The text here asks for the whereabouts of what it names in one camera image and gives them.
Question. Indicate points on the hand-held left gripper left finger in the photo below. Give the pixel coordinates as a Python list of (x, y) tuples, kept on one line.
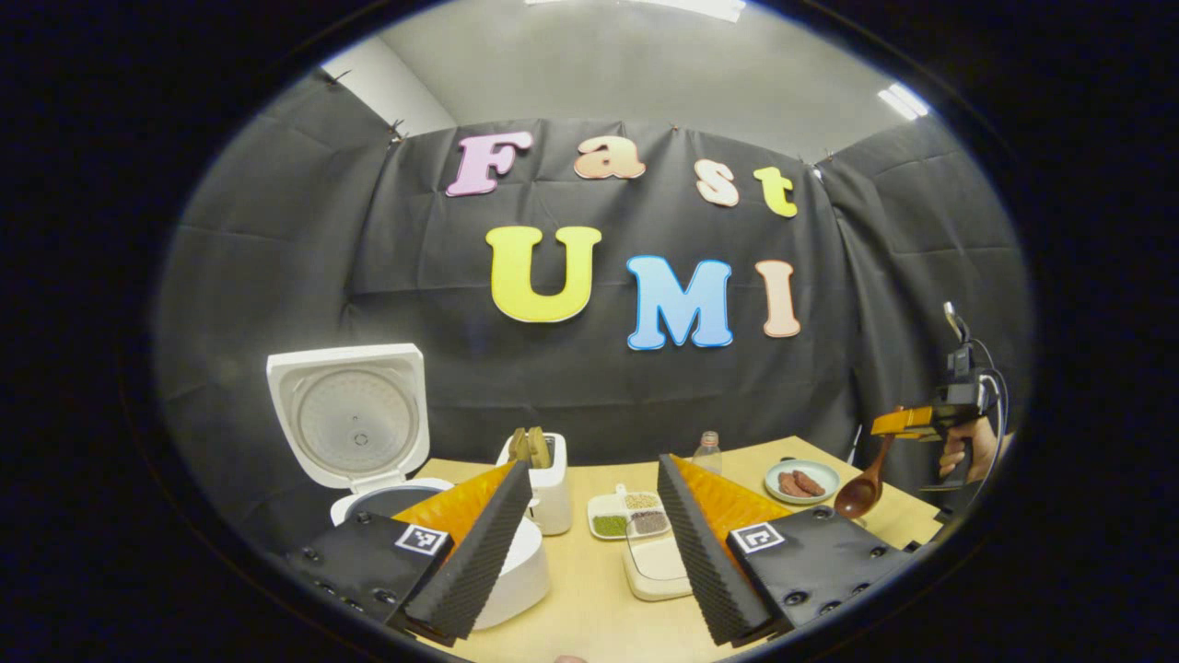
[(479, 552)]

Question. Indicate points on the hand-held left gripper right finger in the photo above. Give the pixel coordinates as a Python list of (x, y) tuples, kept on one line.
[(705, 552)]

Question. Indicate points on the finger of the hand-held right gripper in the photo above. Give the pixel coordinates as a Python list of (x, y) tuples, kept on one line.
[(903, 421)]

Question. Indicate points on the clear tray of white rice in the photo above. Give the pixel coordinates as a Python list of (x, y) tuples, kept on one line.
[(656, 571)]

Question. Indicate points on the brown wooden spoon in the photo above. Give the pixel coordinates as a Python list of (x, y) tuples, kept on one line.
[(857, 497)]

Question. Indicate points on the white rice cooker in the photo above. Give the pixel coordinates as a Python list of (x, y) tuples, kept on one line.
[(350, 424)]

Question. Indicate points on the white toaster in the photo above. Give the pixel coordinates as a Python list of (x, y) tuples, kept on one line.
[(555, 497)]

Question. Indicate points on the white divided bean dish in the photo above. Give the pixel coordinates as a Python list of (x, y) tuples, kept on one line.
[(612, 525)]

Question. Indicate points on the clear plastic bottle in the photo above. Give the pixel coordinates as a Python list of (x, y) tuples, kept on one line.
[(707, 456)]

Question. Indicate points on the pale green plate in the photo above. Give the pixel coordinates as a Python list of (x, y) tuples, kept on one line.
[(774, 483)]

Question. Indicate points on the red meat slice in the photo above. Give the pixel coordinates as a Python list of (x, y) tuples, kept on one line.
[(790, 485), (811, 482)]

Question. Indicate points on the brown bread slice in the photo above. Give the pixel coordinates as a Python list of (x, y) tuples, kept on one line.
[(540, 448), (519, 448)]

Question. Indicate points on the small ceiling light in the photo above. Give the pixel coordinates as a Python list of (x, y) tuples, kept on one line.
[(903, 101)]

